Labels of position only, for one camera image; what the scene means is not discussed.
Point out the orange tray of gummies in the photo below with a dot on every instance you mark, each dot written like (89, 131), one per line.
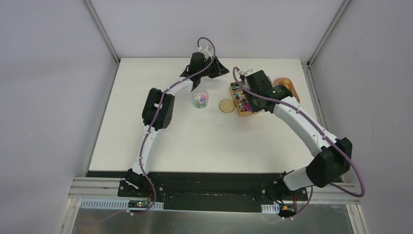
(289, 85)

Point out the aluminium rail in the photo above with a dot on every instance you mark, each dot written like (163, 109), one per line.
(331, 195)
(94, 187)

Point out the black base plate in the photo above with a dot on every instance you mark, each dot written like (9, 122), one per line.
(218, 192)

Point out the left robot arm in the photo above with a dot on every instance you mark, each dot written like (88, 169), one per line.
(157, 115)

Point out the gold jar lid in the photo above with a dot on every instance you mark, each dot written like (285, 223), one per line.
(226, 105)

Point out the clear plastic jar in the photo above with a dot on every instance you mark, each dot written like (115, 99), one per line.
(200, 99)

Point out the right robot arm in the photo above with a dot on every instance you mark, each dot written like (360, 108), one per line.
(328, 163)

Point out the left aluminium frame post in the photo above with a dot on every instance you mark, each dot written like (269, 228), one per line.
(92, 12)

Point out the right white cable duct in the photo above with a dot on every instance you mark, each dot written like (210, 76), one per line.
(270, 208)

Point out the right aluminium rail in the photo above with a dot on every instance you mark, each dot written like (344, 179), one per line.
(331, 195)

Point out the right aluminium frame post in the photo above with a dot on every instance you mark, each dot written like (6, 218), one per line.
(329, 31)

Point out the left aluminium rail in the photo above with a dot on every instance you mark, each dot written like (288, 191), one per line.
(94, 187)

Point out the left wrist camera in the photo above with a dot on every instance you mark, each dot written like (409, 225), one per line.
(207, 51)

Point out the aluminium frame post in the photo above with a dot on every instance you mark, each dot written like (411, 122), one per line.
(329, 31)
(92, 12)

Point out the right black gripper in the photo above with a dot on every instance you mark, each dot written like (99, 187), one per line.
(254, 108)

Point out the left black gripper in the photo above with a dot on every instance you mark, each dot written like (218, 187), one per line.
(210, 67)

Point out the gold tin of lollipops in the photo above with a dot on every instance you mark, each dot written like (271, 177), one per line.
(239, 97)

